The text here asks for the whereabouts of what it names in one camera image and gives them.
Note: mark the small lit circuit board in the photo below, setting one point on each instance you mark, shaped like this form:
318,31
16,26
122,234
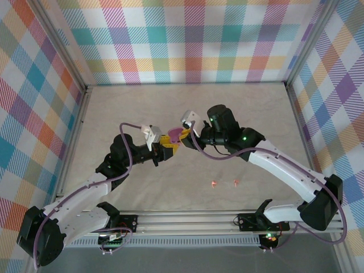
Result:
268,237

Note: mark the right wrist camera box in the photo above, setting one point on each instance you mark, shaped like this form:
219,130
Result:
191,116

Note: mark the purple oval earbud case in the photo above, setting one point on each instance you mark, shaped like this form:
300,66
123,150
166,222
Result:
174,133

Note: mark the green circuit board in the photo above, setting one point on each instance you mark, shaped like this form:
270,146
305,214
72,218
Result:
112,240

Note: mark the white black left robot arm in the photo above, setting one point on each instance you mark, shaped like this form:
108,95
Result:
85,193

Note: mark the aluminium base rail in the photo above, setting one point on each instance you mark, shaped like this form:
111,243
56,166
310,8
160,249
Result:
185,220

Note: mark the aluminium frame post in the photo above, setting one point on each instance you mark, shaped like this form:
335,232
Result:
310,42
63,45

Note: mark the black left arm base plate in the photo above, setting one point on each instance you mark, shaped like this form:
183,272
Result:
129,223

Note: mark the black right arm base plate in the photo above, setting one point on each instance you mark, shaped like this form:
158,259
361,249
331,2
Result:
247,223

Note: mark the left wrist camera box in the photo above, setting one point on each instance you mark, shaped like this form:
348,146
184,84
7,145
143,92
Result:
155,136

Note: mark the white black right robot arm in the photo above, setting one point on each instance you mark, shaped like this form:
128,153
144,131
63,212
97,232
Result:
278,167

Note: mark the aluminium side rail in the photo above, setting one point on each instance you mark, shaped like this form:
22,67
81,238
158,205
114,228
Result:
304,136
75,128

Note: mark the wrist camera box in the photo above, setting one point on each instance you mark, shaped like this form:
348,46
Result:
155,136
191,116

